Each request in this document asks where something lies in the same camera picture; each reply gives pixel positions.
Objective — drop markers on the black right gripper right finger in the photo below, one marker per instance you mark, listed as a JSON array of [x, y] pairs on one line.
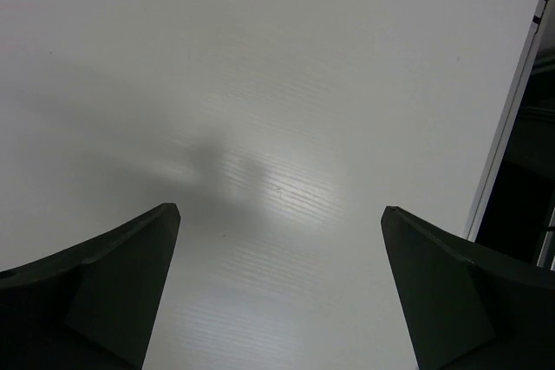
[[467, 306]]

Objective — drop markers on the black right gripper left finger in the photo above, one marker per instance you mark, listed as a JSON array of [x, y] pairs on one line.
[[92, 305]]

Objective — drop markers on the aluminium table frame rail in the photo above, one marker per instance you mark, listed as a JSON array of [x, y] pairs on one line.
[[538, 25]]

